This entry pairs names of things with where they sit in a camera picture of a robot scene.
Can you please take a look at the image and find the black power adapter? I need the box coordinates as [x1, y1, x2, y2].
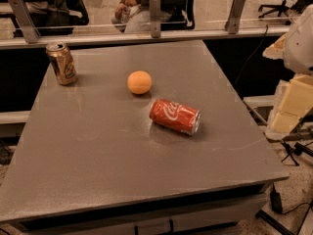
[270, 184, 283, 213]

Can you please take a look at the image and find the orange ball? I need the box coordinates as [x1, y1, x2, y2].
[127, 70, 152, 95]

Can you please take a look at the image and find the seated person in background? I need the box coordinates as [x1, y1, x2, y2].
[112, 0, 167, 33]

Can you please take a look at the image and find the right metal rail bracket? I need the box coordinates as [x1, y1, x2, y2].
[224, 0, 246, 34]

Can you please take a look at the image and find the gold drink can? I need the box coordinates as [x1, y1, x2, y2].
[46, 42, 78, 85]

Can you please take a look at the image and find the middle metal rail bracket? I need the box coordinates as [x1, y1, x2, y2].
[149, 0, 160, 38]

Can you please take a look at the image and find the black tripod stand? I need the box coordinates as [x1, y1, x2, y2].
[282, 142, 313, 166]

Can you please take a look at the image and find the left metal rail bracket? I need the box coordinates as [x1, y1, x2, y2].
[8, 0, 40, 44]

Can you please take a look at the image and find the red coke can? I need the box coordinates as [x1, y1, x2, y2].
[149, 99, 201, 135]

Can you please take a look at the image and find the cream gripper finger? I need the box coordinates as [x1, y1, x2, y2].
[270, 74, 313, 133]
[262, 34, 287, 60]

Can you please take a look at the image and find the dark bag on left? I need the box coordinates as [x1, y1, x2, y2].
[1, 0, 89, 36]

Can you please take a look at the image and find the metal rail bracket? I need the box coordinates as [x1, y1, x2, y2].
[224, 0, 246, 34]
[149, 0, 160, 38]
[8, 0, 40, 44]

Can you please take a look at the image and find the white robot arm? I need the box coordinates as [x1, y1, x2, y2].
[263, 5, 313, 140]

